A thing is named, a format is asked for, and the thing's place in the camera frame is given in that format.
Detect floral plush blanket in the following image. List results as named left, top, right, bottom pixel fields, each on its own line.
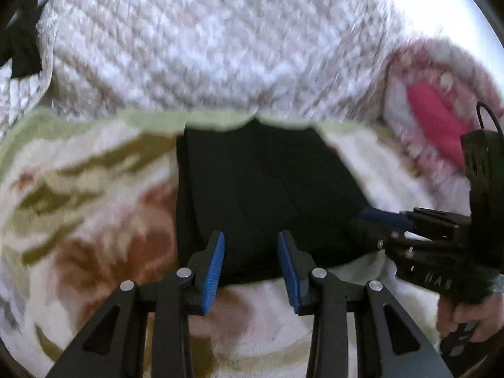
left=0, top=107, right=473, bottom=378

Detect black pants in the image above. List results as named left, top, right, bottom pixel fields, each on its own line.
left=176, top=120, right=376, bottom=286

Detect right hand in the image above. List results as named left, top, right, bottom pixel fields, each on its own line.
left=437, top=293, right=503, bottom=343

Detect pink floral rolled quilt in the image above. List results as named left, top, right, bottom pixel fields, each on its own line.
left=383, top=38, right=503, bottom=215

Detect beige quilted bedspread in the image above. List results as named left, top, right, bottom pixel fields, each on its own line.
left=1, top=0, right=403, bottom=132

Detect dark clothes pile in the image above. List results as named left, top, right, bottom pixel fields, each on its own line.
left=1, top=0, right=43, bottom=79

